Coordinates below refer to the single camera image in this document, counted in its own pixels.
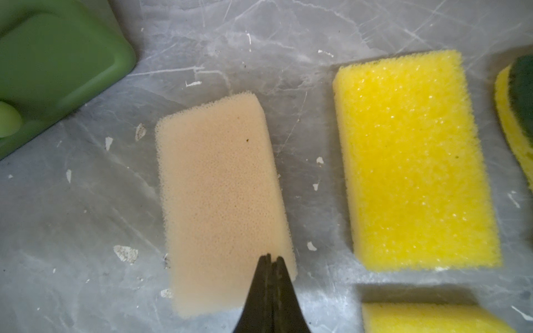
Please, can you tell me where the pink sponge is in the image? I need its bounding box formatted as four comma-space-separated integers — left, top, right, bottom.
155, 92, 297, 319

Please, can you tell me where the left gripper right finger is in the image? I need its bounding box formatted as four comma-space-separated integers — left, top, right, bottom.
272, 257, 311, 333

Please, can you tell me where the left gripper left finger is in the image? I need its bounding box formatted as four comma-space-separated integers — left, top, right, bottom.
234, 254, 272, 333

